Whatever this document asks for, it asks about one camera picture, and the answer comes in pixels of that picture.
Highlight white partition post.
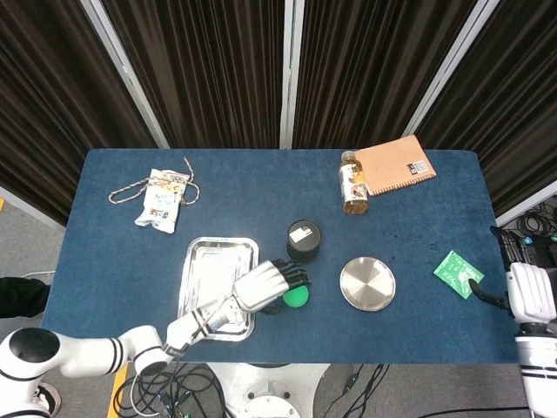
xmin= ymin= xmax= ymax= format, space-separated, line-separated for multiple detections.
xmin=79 ymin=0 xmax=171 ymax=150
xmin=279 ymin=0 xmax=305 ymax=150
xmin=402 ymin=0 xmax=502 ymax=138

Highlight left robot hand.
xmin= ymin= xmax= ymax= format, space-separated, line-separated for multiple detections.
xmin=230 ymin=257 xmax=312 ymax=315

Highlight tan spiral notebook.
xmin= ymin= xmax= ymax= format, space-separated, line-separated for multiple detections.
xmin=354 ymin=134 xmax=438 ymax=198

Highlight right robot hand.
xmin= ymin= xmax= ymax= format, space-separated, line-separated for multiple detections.
xmin=467 ymin=225 xmax=557 ymax=326

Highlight braided white brown rope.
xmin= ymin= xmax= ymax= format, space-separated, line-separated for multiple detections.
xmin=108 ymin=156 xmax=202 ymax=206

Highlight white partition base rail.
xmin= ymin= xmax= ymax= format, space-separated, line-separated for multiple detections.
xmin=0 ymin=185 xmax=67 ymax=231
xmin=495 ymin=179 xmax=557 ymax=227

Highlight black cable with inline box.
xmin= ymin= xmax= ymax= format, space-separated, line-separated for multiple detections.
xmin=330 ymin=363 xmax=523 ymax=418

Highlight black power strip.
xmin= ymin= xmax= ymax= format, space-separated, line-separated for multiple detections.
xmin=521 ymin=233 xmax=557 ymax=249

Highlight blue fabric table cover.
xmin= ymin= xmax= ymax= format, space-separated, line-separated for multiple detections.
xmin=41 ymin=148 xmax=535 ymax=363

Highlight white printed snack bag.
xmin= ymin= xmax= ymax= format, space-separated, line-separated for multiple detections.
xmin=133 ymin=168 xmax=189 ymax=235

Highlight person in black clothing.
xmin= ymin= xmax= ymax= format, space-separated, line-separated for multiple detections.
xmin=0 ymin=277 xmax=51 ymax=319

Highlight round steel plate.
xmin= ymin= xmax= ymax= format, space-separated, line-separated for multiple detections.
xmin=339 ymin=256 xmax=397 ymax=312

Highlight green rubber ball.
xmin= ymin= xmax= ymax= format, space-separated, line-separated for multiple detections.
xmin=281 ymin=285 xmax=312 ymax=308

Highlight black cylindrical canister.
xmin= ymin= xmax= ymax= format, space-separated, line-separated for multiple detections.
xmin=285 ymin=220 xmax=323 ymax=266

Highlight black floor cable bundle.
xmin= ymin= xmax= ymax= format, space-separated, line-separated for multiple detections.
xmin=112 ymin=363 xmax=232 ymax=418

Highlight green sachet packet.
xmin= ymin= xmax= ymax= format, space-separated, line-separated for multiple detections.
xmin=433 ymin=250 xmax=486 ymax=300

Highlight dark brown pleated curtain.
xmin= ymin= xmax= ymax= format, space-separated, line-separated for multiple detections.
xmin=415 ymin=0 xmax=557 ymax=218
xmin=100 ymin=0 xmax=287 ymax=150
xmin=0 ymin=0 xmax=158 ymax=227
xmin=292 ymin=0 xmax=491 ymax=150

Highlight black coiled cables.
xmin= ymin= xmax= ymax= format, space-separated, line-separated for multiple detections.
xmin=513 ymin=202 xmax=557 ymax=239

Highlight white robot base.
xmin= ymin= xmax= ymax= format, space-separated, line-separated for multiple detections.
xmin=204 ymin=362 xmax=332 ymax=418

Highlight amber tea bottle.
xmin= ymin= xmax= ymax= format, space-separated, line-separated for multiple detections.
xmin=339 ymin=150 xmax=371 ymax=216

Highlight rectangular steel tray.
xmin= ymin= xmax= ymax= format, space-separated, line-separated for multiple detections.
xmin=176 ymin=236 xmax=260 ymax=343

